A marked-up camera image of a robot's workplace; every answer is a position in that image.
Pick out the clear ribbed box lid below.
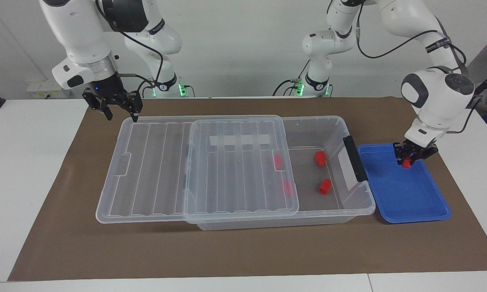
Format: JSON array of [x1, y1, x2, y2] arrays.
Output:
[[96, 115, 300, 224]]

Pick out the blue plastic tray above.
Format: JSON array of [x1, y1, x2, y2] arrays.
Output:
[[357, 143, 452, 224]]

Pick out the black box latch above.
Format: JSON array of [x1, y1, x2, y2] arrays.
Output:
[[343, 135, 368, 183]]

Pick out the clear plastic storage box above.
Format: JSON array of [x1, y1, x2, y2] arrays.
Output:
[[122, 116, 376, 231]]

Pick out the brown table mat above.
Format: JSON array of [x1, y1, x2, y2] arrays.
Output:
[[7, 97, 487, 281]]

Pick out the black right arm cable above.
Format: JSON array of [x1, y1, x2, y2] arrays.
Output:
[[94, 0, 165, 100]]

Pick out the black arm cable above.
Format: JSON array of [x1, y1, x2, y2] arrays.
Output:
[[94, 0, 165, 100], [355, 0, 483, 134]]

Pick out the white wall socket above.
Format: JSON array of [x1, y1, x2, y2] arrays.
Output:
[[27, 79, 72, 99]]

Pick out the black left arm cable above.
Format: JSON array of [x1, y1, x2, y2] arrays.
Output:
[[355, 0, 483, 134]]

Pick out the black base cable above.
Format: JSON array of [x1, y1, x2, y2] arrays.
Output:
[[273, 60, 311, 97]]

